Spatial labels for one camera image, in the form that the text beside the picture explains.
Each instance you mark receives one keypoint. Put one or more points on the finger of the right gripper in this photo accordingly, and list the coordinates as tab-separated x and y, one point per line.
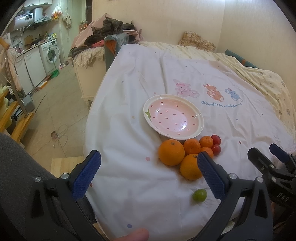
284	157
263	164

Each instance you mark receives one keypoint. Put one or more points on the floral pillow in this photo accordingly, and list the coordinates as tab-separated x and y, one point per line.
192	39

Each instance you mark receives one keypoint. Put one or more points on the white washing machine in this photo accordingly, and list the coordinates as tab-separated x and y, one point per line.
50	56

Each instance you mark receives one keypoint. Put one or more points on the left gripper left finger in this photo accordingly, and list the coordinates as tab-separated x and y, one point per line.
42	220

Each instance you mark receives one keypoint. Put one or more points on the red cherry tomato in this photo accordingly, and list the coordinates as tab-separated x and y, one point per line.
216	139
216	149

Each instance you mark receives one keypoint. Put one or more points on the white kitchen cabinets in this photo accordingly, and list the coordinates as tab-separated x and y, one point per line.
30	69

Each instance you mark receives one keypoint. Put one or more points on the cream floral quilt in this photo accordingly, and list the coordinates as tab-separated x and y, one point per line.
267	82

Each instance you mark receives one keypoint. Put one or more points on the small mandarin orange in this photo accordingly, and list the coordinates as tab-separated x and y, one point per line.
192	146

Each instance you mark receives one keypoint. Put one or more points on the white cartoon bedsheet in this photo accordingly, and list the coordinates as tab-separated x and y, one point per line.
148	95

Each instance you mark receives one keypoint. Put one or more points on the grey trousers leg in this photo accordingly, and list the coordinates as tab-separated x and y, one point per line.
18	173

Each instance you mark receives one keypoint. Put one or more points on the wooden rack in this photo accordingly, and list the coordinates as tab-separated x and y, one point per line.
10	124

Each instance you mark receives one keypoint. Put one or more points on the person's thumb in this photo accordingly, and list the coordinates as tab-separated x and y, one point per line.
138	235

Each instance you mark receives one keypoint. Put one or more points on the pink strawberry pattern plate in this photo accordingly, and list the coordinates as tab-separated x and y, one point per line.
173	117

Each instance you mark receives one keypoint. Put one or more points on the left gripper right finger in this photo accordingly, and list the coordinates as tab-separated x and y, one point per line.
255	220

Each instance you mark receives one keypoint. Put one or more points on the white water heater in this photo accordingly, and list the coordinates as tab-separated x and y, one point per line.
27	19

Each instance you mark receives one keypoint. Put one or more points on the pile of clothes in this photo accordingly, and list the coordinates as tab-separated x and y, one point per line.
102	40

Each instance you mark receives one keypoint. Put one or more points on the large orange with stem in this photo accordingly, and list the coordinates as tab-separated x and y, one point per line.
171	152

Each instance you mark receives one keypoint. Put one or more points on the green lime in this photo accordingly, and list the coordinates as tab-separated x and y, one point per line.
199	195

